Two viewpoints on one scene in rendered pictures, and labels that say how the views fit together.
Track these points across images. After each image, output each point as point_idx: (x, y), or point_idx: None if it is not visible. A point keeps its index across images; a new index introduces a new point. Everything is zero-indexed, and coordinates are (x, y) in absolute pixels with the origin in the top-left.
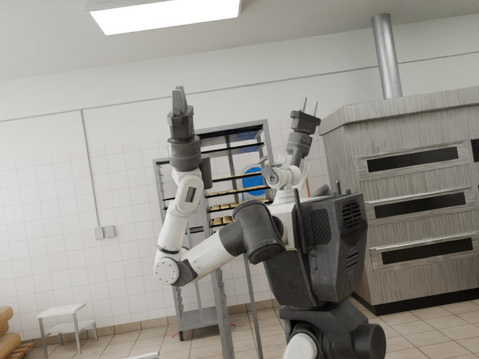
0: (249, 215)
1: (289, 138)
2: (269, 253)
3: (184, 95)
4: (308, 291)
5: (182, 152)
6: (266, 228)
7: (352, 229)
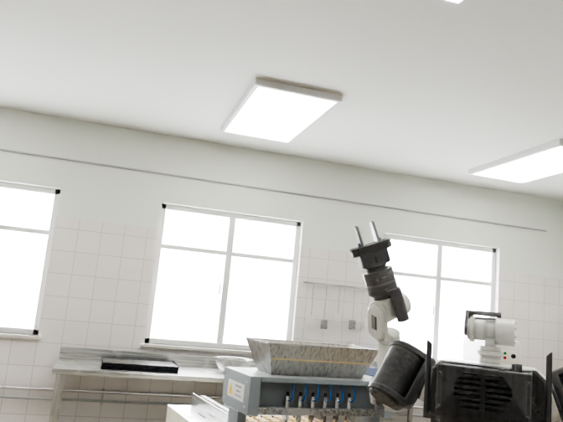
0: (387, 354)
1: None
2: (383, 398)
3: (374, 230)
4: None
5: (365, 281)
6: (385, 371)
7: (476, 412)
